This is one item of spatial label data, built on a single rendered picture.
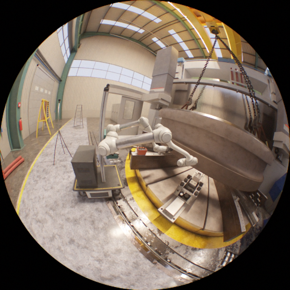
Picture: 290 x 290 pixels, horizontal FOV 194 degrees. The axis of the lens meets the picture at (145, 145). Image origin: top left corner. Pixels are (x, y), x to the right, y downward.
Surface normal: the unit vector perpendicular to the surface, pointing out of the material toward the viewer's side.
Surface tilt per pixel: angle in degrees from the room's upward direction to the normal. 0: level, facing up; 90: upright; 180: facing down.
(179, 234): 0
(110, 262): 0
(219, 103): 90
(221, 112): 90
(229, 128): 90
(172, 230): 0
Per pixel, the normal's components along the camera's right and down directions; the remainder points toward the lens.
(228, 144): -0.67, 0.15
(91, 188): 0.19, -0.92
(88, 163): 0.43, 0.40
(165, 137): 0.13, 0.34
